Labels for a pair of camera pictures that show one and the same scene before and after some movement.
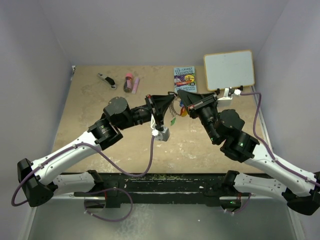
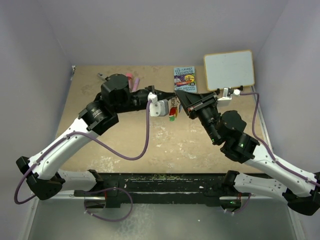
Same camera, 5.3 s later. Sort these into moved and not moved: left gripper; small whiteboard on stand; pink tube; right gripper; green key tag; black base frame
Moved: green key tag; left gripper
Not moved: small whiteboard on stand; black base frame; right gripper; pink tube
